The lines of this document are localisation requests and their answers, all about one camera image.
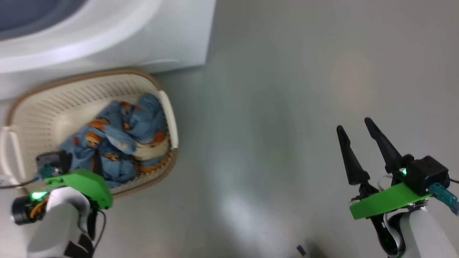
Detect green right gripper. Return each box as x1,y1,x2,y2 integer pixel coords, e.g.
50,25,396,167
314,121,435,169
336,118,431,220

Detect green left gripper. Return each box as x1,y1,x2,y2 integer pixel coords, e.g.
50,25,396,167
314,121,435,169
45,149,113,210

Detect cream fabric garment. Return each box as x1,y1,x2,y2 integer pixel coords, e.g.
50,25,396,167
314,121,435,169
133,138,171,169

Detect blue cartoon print garment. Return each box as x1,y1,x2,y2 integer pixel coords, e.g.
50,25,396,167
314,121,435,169
59,93,169,188

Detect cream perforated laundry basket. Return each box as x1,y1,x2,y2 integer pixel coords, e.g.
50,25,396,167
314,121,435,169
0,68,179,199

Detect white front-load washing machine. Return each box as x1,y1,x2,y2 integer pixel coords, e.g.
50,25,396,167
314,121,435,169
0,0,217,101

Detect grey rubber door seal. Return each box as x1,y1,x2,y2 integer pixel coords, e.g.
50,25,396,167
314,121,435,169
0,0,86,40

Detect teal cable connector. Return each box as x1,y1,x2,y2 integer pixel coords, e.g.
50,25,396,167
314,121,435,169
430,183,459,215

